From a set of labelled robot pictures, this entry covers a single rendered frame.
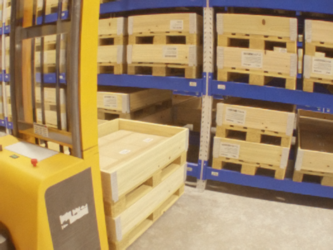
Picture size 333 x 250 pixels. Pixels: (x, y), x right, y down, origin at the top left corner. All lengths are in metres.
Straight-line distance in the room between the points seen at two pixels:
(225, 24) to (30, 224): 2.35
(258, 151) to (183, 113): 1.85
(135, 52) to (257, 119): 1.48
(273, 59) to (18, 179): 2.27
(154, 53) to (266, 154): 1.54
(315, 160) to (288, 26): 1.30
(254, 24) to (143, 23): 1.21
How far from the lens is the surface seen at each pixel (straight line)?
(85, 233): 1.65
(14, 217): 1.52
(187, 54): 2.85
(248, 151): 2.81
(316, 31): 2.67
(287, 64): 2.64
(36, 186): 1.31
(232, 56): 2.71
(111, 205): 1.82
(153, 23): 3.05
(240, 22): 2.73
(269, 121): 2.71
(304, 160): 2.79
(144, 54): 3.08
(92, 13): 1.53
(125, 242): 2.09
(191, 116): 4.28
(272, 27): 2.67
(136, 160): 1.93
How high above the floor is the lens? 1.42
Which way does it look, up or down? 13 degrees down
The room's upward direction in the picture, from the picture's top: 1 degrees clockwise
